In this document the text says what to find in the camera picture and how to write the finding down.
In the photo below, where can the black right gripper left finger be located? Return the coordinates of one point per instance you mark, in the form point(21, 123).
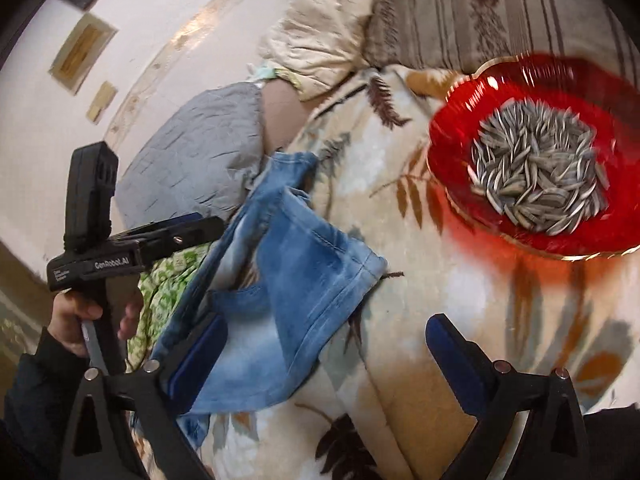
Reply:
point(98, 442)

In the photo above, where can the beige crinkled pillow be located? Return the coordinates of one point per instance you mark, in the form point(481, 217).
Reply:
point(315, 45)

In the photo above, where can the blue denim jeans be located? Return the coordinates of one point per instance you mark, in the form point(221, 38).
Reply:
point(284, 280)

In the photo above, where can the sunflower seeds pile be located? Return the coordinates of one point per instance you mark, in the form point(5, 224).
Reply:
point(537, 166)

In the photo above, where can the red glass bowl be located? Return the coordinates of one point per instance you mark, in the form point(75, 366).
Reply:
point(603, 101)

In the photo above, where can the left forearm dark sleeve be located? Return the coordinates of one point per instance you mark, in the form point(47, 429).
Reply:
point(36, 410)

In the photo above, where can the grey pillow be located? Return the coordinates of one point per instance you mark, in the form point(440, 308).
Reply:
point(204, 159)

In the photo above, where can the leaf pattern cream blanket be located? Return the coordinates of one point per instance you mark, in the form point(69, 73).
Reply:
point(533, 311)

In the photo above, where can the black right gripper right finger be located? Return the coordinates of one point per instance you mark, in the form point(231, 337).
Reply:
point(554, 443)

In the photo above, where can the striped brown headboard cushion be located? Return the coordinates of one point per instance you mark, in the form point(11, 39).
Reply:
point(462, 35)

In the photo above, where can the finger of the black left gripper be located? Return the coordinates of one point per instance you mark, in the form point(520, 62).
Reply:
point(186, 227)
point(153, 250)

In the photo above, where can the green white patterned quilt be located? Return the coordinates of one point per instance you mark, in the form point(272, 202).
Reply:
point(162, 288)

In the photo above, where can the left hand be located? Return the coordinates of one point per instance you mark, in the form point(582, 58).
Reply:
point(72, 308)

